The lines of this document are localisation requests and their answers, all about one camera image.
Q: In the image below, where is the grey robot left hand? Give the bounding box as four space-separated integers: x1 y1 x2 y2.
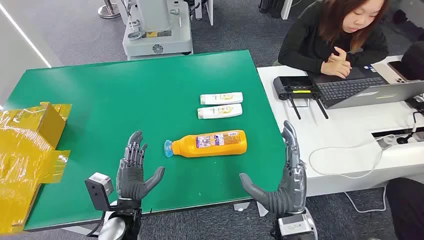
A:
115 130 166 202

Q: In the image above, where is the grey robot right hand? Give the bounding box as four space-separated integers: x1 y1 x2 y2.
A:
239 120 308 217

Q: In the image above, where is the orange bottle with clear cap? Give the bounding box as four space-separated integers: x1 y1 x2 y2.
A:
163 129 248 159

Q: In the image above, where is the white shampoo bottle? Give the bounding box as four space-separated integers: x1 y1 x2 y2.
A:
200 92 244 106
197 103 243 120

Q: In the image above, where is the white desk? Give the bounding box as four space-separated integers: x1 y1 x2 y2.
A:
256 54 424 198

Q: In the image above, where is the black remote controller with antennas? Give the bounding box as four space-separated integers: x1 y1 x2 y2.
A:
272 75 329 120

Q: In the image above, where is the white power adapter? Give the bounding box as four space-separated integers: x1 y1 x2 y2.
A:
375 134 397 150

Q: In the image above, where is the yellow taped cardboard box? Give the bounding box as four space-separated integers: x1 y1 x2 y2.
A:
0 101 73 236

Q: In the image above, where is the black seat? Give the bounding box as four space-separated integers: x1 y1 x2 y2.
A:
385 178 424 240

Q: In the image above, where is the grey laptop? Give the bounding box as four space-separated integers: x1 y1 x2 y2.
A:
312 64 424 110

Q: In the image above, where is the person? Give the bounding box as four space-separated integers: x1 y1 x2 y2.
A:
277 0 390 80

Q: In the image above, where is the white machine base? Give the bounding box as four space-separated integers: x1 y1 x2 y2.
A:
115 0 194 61

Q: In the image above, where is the rose gold smartphone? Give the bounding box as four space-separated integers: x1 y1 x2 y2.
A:
371 60 409 85

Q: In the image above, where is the metal stanchion base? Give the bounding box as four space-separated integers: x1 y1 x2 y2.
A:
97 0 121 19

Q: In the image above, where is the black chair back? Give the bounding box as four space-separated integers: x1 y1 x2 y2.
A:
400 40 424 81

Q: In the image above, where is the white cable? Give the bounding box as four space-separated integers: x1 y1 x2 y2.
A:
308 139 388 214

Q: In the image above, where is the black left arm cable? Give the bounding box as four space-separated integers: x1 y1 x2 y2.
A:
86 209 108 238

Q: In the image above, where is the black plug with cable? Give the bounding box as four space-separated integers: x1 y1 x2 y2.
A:
395 110 424 145

